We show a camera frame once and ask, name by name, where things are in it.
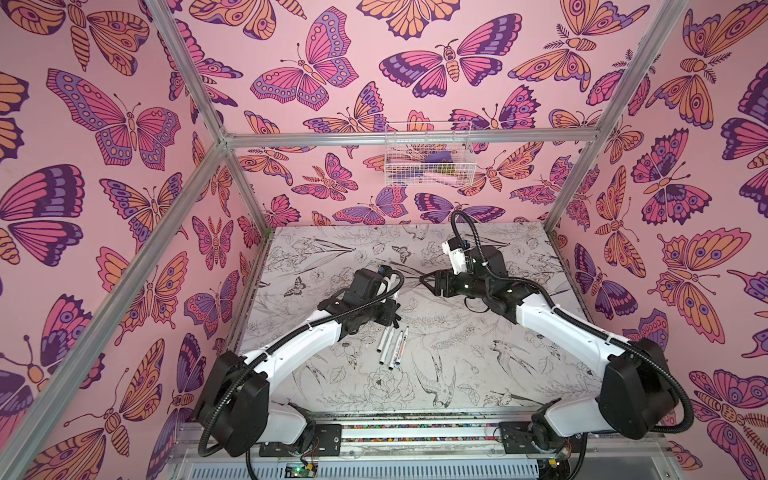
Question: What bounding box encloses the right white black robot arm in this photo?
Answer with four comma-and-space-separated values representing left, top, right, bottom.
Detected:
419, 243, 695, 449

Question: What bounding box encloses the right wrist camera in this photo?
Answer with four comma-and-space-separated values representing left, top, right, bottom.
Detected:
442, 237, 473, 275

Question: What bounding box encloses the aluminium rail base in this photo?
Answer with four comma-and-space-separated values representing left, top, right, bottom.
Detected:
160, 414, 686, 479

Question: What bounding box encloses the white wire basket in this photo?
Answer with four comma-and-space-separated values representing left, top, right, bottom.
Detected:
382, 122, 477, 189

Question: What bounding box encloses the small green circuit board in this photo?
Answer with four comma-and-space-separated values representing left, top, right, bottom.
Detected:
284, 462, 317, 479

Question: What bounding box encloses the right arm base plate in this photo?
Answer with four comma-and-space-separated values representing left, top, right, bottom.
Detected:
495, 421, 584, 456

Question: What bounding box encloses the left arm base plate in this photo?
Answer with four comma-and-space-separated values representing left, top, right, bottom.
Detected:
259, 424, 343, 458

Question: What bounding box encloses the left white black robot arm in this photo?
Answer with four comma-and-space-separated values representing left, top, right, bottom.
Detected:
193, 265, 405, 457

